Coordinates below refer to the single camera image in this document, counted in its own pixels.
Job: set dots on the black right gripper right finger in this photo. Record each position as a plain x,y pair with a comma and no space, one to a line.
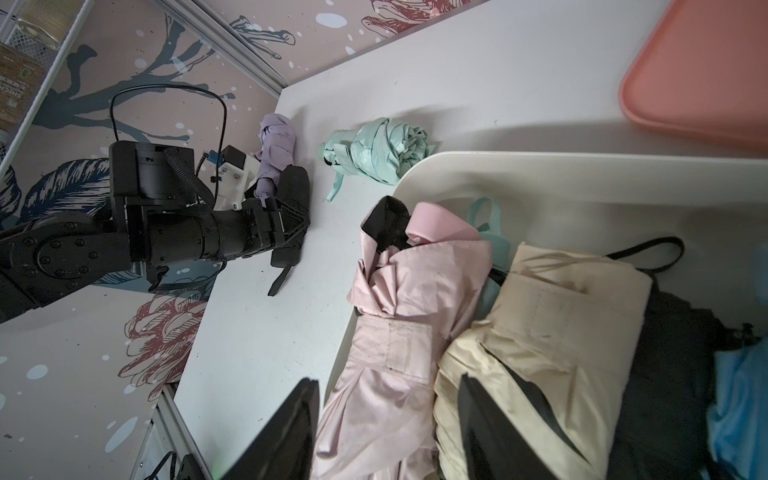
494,448

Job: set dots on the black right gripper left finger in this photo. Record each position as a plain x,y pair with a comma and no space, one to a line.
285,446

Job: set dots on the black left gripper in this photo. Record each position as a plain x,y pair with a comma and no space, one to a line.
168,214

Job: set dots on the beige umbrella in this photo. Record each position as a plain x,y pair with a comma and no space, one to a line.
554,353

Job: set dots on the black umbrella front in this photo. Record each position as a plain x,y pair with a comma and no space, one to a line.
662,430

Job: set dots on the black umbrella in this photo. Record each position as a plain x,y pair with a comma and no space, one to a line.
291,204
662,430

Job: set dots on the pink umbrella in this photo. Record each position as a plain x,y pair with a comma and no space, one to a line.
411,302

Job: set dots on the pale teal umbrella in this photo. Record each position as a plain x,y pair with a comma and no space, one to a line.
490,231

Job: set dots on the light blue umbrella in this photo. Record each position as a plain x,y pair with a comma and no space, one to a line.
737,420

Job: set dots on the black umbrella left side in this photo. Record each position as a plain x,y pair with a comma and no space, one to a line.
291,204

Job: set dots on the white plastic storage box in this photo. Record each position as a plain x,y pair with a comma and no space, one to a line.
600,203

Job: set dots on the pink plastic tray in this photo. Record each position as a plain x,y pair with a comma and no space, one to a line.
702,73

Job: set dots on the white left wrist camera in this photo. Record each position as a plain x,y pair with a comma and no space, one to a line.
236,172

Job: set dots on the white wire spice rack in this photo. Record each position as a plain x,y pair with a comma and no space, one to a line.
36,37

